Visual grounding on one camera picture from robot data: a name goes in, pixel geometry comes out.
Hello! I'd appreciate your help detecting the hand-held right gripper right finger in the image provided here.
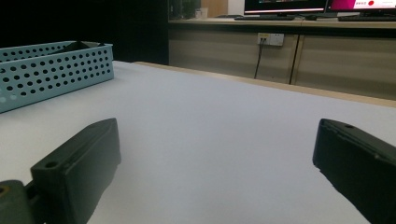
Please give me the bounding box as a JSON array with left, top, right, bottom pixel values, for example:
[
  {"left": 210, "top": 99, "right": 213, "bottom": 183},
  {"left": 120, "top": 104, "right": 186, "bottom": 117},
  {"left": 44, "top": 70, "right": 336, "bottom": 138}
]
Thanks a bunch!
[{"left": 312, "top": 118, "right": 396, "bottom": 224}]

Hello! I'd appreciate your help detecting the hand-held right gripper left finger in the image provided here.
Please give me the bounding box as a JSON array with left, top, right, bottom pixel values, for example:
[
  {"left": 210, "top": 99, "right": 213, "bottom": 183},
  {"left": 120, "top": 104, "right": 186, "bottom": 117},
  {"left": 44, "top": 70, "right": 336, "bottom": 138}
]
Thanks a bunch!
[{"left": 30, "top": 118, "right": 122, "bottom": 224}]

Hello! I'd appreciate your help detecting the light blue perforated basket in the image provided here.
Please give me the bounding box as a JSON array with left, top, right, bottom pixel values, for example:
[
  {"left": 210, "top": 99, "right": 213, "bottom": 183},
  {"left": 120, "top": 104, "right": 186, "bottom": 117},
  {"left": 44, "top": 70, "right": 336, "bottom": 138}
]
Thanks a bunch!
[{"left": 0, "top": 40, "right": 115, "bottom": 115}]

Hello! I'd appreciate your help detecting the wooden table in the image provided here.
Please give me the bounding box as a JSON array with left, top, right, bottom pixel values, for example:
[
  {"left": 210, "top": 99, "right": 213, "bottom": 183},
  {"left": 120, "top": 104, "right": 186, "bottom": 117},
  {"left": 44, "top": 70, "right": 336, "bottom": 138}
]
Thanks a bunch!
[{"left": 134, "top": 61, "right": 396, "bottom": 109}]

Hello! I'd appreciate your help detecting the black keyboard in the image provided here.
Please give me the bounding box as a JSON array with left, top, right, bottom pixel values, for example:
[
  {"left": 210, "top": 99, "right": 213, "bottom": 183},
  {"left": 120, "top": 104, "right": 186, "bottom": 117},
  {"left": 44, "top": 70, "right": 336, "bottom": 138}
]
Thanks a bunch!
[
  {"left": 337, "top": 15, "right": 396, "bottom": 22},
  {"left": 233, "top": 15, "right": 296, "bottom": 21}
]

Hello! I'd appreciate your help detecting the pink screen monitor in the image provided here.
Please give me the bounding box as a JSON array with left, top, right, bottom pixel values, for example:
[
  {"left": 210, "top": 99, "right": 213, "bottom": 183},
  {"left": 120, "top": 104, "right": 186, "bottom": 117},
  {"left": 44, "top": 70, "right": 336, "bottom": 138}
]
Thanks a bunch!
[{"left": 326, "top": 0, "right": 396, "bottom": 15}]

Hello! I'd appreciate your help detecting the dark screen monitor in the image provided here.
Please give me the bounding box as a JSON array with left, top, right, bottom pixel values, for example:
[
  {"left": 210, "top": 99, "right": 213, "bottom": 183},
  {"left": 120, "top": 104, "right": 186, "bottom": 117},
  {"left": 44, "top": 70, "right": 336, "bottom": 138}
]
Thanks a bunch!
[{"left": 244, "top": 0, "right": 329, "bottom": 17}]

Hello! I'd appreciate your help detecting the green plant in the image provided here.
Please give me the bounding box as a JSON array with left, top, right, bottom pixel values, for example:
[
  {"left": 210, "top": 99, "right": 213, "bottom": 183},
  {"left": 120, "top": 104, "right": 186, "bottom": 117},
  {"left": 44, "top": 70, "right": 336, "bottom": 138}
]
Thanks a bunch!
[{"left": 169, "top": 0, "right": 201, "bottom": 20}]

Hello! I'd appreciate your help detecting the white cup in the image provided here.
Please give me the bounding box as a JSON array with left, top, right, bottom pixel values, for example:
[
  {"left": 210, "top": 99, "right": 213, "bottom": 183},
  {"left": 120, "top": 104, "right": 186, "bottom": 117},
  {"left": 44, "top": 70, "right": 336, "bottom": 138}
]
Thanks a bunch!
[{"left": 194, "top": 7, "right": 209, "bottom": 20}]

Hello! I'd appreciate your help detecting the black power cable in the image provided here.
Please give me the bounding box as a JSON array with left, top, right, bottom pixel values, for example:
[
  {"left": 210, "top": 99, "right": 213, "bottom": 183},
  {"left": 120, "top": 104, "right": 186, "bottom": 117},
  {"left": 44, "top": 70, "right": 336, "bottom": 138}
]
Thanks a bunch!
[{"left": 253, "top": 38, "right": 266, "bottom": 79}]

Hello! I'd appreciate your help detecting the white wall socket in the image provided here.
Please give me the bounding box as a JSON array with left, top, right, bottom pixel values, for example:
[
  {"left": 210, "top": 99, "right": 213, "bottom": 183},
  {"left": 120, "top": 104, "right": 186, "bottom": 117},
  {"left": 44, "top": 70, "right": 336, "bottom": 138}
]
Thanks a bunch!
[{"left": 257, "top": 32, "right": 285, "bottom": 48}]

